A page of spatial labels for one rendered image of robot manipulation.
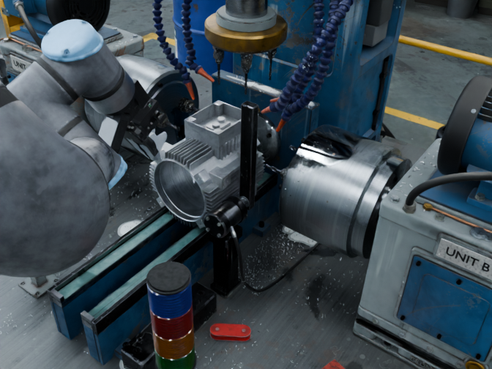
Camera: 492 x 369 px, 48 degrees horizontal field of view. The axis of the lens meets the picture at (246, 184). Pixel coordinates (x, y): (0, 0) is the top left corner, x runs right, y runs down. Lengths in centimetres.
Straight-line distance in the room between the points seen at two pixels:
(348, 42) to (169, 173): 51
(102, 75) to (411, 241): 61
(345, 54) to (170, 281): 78
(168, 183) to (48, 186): 93
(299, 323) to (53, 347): 52
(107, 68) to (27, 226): 62
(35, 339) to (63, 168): 90
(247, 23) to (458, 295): 66
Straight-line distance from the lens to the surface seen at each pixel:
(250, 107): 107
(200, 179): 116
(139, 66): 145
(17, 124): 39
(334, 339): 124
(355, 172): 109
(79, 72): 96
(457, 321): 109
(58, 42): 97
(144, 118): 110
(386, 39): 157
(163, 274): 76
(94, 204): 44
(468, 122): 96
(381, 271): 111
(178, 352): 84
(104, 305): 114
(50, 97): 96
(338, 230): 111
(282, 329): 124
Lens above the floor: 176
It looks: 36 degrees down
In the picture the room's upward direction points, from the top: 2 degrees clockwise
